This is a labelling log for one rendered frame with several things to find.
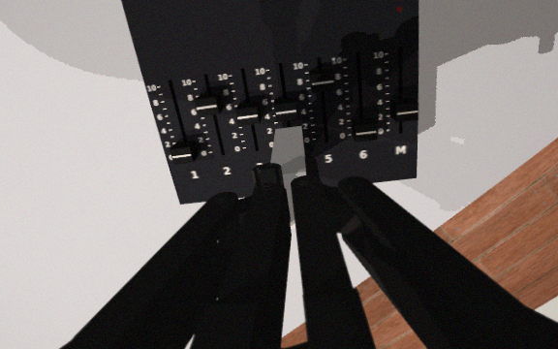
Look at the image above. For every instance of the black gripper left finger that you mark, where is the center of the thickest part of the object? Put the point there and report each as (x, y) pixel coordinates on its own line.
(174, 295)

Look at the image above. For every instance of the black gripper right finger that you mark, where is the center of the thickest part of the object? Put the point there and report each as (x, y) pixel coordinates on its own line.
(447, 301)

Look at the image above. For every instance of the black lighting desk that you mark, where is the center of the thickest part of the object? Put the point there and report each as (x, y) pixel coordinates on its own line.
(210, 64)

